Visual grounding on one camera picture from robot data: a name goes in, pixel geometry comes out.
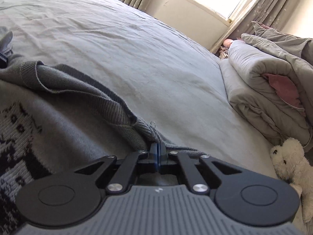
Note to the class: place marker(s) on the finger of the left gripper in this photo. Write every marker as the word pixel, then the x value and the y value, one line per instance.
pixel 3 61

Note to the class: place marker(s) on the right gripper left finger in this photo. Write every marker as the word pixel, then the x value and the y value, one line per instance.
pixel 112 175

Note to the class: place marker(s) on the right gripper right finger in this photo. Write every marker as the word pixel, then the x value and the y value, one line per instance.
pixel 199 175

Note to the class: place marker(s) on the grey knit sweater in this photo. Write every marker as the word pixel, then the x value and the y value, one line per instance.
pixel 54 118

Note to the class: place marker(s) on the pink crumpled clothes pile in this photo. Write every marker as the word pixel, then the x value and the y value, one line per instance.
pixel 223 50

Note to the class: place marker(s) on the white plush toy dog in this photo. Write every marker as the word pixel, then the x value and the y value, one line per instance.
pixel 290 164

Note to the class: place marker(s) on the grey bed sheet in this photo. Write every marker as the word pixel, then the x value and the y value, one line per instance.
pixel 165 78

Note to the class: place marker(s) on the folded grey duvet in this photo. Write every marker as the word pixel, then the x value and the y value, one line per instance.
pixel 268 80

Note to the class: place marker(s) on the grey patterned right curtain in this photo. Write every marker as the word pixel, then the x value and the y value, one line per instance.
pixel 272 13

